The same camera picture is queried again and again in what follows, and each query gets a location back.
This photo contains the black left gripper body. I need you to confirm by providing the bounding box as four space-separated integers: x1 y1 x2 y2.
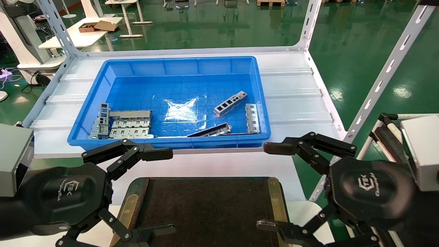
21 163 114 228

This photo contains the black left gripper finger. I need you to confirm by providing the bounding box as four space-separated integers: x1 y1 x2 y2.
82 139 174 180
57 209 176 247

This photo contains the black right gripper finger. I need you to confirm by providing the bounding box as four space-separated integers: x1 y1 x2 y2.
257 204 378 247
263 132 357 175

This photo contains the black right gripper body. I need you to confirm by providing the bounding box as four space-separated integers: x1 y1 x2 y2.
329 156 416 229

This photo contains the perforated grey metal bracket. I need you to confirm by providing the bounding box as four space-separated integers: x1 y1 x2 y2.
214 91 248 118

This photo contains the black container tray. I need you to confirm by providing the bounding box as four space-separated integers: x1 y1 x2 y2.
109 177 292 247

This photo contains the white metal shelf rack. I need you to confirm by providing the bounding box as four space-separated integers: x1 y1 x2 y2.
22 0 439 203

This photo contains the small silver metal piece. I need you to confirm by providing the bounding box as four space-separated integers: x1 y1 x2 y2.
88 118 100 139

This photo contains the blue plastic bin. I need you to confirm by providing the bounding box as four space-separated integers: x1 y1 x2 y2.
67 56 271 152

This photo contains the white power strip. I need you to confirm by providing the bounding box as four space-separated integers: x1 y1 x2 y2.
0 68 22 81

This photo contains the open cardboard box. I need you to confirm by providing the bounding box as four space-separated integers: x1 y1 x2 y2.
78 21 119 33

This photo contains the white narrow background table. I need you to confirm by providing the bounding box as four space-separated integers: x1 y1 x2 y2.
105 0 153 37

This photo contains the silver slotted metal bracket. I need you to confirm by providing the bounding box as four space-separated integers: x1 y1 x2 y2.
245 103 260 134

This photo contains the white cart with black handle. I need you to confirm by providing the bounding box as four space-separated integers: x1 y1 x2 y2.
357 113 439 165

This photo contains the dark long metal bracket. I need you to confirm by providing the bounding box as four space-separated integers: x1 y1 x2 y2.
187 123 233 138

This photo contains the grey upright metal bracket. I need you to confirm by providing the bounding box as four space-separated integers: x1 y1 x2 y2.
98 103 110 139

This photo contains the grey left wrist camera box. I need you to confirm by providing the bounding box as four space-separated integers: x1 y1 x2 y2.
0 123 35 198

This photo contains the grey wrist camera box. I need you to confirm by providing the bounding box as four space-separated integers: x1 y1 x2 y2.
401 115 439 192
0 123 35 198

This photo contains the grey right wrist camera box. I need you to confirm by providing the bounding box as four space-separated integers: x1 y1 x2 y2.
401 115 439 192

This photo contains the black floor cable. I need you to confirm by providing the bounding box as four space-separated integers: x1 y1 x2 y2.
21 70 52 94

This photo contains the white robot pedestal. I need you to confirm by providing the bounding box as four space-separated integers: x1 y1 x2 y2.
0 0 66 74

